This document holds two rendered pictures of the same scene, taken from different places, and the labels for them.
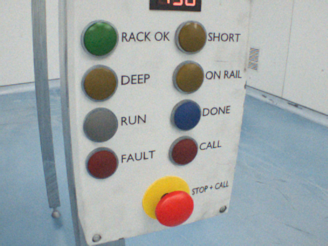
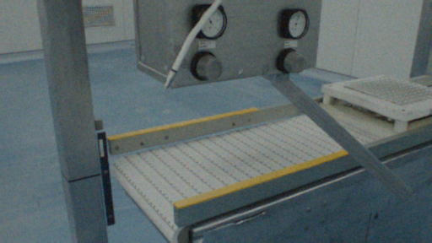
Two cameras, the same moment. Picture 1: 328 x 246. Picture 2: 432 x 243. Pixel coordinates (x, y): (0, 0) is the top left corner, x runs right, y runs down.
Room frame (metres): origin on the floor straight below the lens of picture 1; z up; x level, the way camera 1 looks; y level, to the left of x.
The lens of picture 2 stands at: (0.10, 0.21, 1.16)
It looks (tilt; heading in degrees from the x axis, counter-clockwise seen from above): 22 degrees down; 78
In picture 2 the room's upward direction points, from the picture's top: 2 degrees clockwise
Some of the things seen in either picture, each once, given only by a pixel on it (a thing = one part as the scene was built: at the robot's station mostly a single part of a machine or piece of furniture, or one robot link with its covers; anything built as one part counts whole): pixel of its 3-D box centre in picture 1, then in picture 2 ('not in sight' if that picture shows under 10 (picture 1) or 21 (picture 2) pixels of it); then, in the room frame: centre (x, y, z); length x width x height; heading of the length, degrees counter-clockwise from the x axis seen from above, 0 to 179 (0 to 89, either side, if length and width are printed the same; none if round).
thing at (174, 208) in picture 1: (168, 201); not in sight; (0.28, -0.01, 0.87); 0.04 x 0.04 x 0.04; 25
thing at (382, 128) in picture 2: not in sight; (389, 113); (0.64, 1.09, 0.83); 0.24 x 0.24 x 0.02; 24
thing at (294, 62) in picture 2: not in sight; (293, 58); (0.26, 0.72, 1.05); 0.03 x 0.03 x 0.04; 25
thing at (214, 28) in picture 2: not in sight; (209, 21); (0.15, 0.67, 1.10); 0.04 x 0.01 x 0.04; 25
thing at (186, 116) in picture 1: (187, 116); not in sight; (0.29, -0.02, 0.96); 0.03 x 0.01 x 0.03; 115
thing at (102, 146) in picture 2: not in sight; (106, 180); (-0.01, 0.95, 0.77); 0.02 x 0.01 x 0.20; 25
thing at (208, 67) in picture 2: not in sight; (208, 62); (0.15, 0.67, 1.05); 0.03 x 0.02 x 0.04; 25
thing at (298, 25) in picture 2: not in sight; (295, 24); (0.27, 0.72, 1.09); 0.04 x 0.01 x 0.04; 25
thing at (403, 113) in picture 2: not in sight; (392, 94); (0.64, 1.09, 0.88); 0.25 x 0.24 x 0.02; 114
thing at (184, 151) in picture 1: (184, 151); not in sight; (0.29, -0.02, 0.92); 0.03 x 0.01 x 0.03; 115
